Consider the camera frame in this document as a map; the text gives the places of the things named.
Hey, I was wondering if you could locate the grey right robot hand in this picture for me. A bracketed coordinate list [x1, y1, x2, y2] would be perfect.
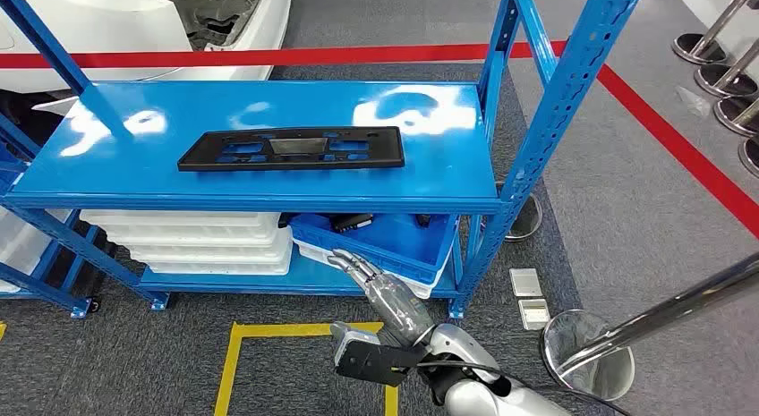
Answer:
[327, 248, 437, 348]

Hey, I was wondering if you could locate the black plastic panel with cutouts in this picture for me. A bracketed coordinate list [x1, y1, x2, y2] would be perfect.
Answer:
[176, 126, 406, 173]

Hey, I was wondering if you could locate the black part with label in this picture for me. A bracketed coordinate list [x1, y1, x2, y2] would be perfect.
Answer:
[328, 213, 375, 234]

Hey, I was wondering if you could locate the blue metal shelf rack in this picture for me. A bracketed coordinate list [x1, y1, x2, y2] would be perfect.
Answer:
[0, 0, 647, 321]
[0, 111, 102, 319]

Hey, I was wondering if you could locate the blue plastic crate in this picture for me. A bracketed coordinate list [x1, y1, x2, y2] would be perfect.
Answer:
[289, 213, 461, 287]

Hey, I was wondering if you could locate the yellow tape square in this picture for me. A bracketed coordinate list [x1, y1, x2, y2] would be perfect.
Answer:
[213, 321, 399, 416]

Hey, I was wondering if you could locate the silver floor socket plate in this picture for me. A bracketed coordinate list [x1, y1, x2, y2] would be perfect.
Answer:
[517, 299, 551, 332]
[509, 268, 543, 298]

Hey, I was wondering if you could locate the clear plastic wrapper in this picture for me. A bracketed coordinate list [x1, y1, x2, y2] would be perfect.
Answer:
[676, 86, 711, 119]

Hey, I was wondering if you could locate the white car body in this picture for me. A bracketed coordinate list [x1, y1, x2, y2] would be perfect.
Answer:
[0, 0, 293, 115]

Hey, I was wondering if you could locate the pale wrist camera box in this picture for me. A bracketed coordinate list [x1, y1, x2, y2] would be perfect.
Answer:
[329, 321, 382, 367]

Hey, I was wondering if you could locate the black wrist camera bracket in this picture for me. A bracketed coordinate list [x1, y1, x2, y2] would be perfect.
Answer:
[335, 339, 428, 388]

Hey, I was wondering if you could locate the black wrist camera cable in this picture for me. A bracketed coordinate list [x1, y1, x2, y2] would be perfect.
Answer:
[414, 358, 631, 416]

